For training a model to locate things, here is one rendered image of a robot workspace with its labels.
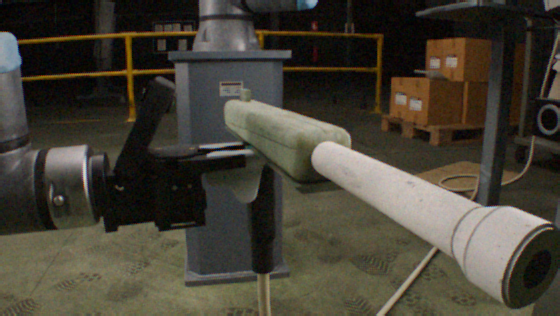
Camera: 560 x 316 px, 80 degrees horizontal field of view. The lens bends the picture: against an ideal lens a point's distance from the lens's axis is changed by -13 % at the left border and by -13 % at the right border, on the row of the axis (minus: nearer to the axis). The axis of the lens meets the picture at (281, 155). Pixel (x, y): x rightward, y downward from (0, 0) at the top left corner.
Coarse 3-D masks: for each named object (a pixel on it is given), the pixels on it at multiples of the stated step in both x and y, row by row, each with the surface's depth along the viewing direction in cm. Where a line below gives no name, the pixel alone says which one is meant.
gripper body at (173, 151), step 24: (96, 168) 37; (144, 168) 40; (168, 168) 39; (96, 192) 37; (120, 192) 42; (144, 192) 40; (168, 192) 39; (192, 192) 41; (120, 216) 40; (144, 216) 42; (168, 216) 40; (192, 216) 42
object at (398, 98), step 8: (392, 80) 343; (400, 80) 332; (392, 88) 344; (400, 88) 334; (392, 96) 346; (400, 96) 335; (392, 104) 347; (400, 104) 336; (392, 112) 348; (400, 112) 337
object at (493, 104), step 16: (496, 0) 111; (512, 0) 108; (512, 32) 110; (496, 48) 113; (512, 48) 112; (496, 64) 114; (512, 64) 113; (496, 80) 115; (512, 80) 114; (496, 96) 116; (496, 112) 116; (496, 128) 117; (496, 144) 118; (496, 160) 120; (480, 176) 126; (496, 176) 121; (480, 192) 126; (496, 192) 123
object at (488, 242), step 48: (240, 96) 53; (288, 144) 28; (336, 144) 26; (384, 192) 18; (432, 192) 16; (432, 240) 15; (480, 240) 12; (528, 240) 11; (480, 288) 12; (528, 288) 11
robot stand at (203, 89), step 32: (192, 64) 92; (224, 64) 93; (256, 64) 95; (192, 96) 94; (224, 96) 95; (256, 96) 97; (192, 128) 95; (224, 128) 97; (224, 192) 101; (224, 224) 103; (192, 256) 105; (224, 256) 105
